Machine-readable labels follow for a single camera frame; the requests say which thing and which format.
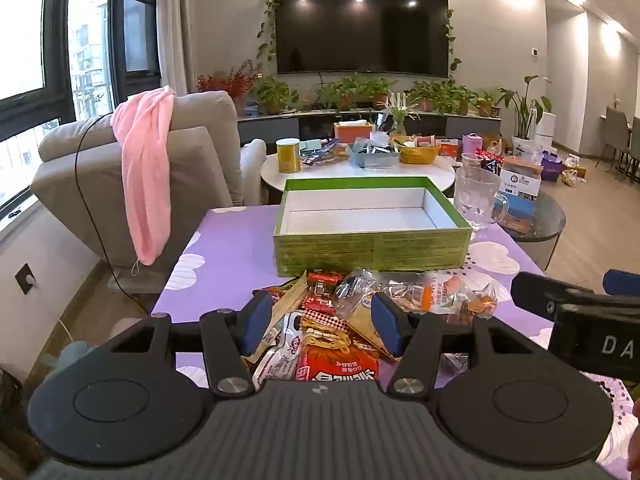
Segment pink towel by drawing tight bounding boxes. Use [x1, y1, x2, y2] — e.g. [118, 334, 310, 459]
[111, 86, 176, 277]

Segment wall socket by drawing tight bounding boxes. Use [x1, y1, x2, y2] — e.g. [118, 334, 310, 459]
[15, 262, 38, 295]

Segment red snack bags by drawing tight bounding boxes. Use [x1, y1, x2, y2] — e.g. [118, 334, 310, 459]
[475, 149, 506, 176]

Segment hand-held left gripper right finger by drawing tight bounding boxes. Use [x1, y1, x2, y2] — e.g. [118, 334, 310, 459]
[371, 291, 538, 401]

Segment pile of snack packets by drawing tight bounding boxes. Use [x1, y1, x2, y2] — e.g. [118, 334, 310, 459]
[242, 269, 501, 383]

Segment round glass side table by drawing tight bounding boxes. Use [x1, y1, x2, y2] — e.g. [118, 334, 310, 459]
[492, 187, 567, 271]

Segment spider plant in vase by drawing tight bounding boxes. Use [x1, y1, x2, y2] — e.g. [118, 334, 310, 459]
[377, 92, 426, 136]

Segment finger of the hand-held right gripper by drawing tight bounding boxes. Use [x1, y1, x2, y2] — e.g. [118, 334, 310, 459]
[511, 272, 597, 323]
[603, 269, 640, 297]

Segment purple floral tablecloth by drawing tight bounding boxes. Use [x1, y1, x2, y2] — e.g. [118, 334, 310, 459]
[150, 205, 640, 480]

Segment wall television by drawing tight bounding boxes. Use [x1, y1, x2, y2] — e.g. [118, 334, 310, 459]
[274, 0, 449, 77]

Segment tall leafy plant white pot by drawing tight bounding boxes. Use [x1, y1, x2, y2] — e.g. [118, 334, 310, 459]
[497, 75, 553, 156]

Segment round white coffee table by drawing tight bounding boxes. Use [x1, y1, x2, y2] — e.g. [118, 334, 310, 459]
[261, 149, 457, 206]

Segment white air purifier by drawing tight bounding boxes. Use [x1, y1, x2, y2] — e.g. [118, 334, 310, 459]
[535, 112, 557, 153]

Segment orange tissue box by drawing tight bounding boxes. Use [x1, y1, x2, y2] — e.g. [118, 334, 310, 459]
[334, 120, 373, 148]

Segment grey armchair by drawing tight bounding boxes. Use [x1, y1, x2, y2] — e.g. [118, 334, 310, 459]
[31, 91, 268, 296]

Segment grey television cabinet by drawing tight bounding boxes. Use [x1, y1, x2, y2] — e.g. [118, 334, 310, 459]
[237, 109, 502, 150]

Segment green cardboard box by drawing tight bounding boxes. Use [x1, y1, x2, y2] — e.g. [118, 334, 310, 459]
[272, 176, 473, 278]

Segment green potted plant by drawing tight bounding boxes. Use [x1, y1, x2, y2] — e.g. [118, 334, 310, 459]
[252, 76, 299, 115]
[315, 74, 396, 111]
[407, 79, 478, 116]

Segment small potted plant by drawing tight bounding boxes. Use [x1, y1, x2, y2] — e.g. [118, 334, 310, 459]
[475, 90, 501, 118]

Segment yellow woven basket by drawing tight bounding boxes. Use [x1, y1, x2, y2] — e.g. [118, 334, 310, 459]
[395, 140, 442, 165]

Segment black cable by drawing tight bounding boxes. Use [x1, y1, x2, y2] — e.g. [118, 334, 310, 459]
[75, 112, 153, 318]

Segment beige curtain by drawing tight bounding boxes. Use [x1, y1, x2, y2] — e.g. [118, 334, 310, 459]
[157, 0, 198, 96]

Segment purple bag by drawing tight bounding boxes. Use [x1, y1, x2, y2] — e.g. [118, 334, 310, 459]
[541, 152, 563, 182]

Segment black framed window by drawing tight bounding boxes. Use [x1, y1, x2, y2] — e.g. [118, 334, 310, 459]
[0, 0, 161, 231]

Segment teal fabric item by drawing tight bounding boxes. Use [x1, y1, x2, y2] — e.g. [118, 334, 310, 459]
[40, 342, 101, 386]

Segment blue plastic tray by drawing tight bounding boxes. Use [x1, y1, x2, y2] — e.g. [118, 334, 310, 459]
[347, 142, 401, 168]

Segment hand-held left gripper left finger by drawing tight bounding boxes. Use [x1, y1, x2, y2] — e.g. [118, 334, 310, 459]
[107, 290, 275, 400]

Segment grey dining chair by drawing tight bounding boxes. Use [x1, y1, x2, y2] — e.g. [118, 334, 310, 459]
[627, 116, 640, 183]
[597, 106, 632, 166]

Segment yellow canister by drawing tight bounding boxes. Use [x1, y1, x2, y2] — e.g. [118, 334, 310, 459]
[276, 138, 302, 175]

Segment red flower plant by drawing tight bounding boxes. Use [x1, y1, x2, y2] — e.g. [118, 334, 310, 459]
[196, 60, 261, 111]

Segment trailing vine plant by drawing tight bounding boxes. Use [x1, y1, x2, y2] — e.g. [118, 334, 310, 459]
[257, 0, 463, 73]

